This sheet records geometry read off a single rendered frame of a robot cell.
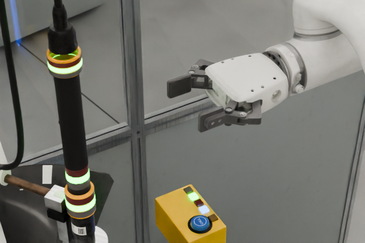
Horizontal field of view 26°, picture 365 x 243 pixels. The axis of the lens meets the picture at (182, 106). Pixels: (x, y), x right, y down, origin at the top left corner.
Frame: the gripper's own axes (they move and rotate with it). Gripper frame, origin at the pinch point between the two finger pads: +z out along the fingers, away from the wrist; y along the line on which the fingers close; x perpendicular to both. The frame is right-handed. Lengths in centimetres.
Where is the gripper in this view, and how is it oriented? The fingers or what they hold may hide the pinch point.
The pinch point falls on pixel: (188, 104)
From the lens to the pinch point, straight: 117.0
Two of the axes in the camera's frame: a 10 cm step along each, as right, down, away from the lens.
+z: -8.7, 3.1, -3.9
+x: 0.0, -7.8, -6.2
